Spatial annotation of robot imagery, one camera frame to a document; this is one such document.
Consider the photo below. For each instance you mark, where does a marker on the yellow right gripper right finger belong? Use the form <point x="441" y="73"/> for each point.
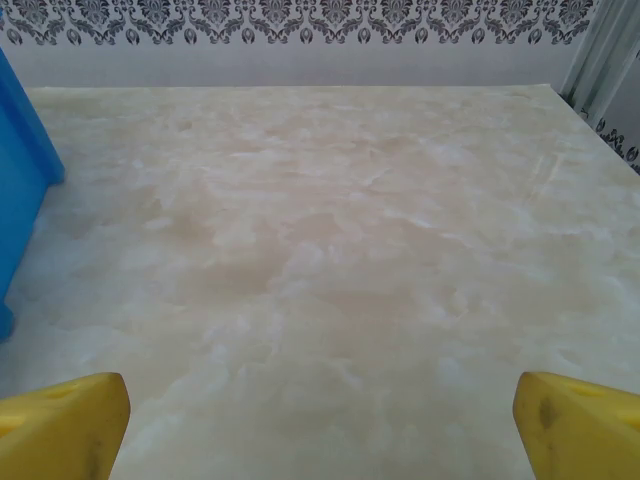
<point x="580" y="430"/>

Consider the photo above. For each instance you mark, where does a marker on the white corner post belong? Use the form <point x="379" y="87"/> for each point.
<point x="602" y="55"/>

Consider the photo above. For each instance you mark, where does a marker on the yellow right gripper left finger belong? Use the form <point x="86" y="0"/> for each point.
<point x="60" y="430"/>

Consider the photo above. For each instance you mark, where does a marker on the blue plastic bin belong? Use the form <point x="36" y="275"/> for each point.
<point x="20" y="170"/>

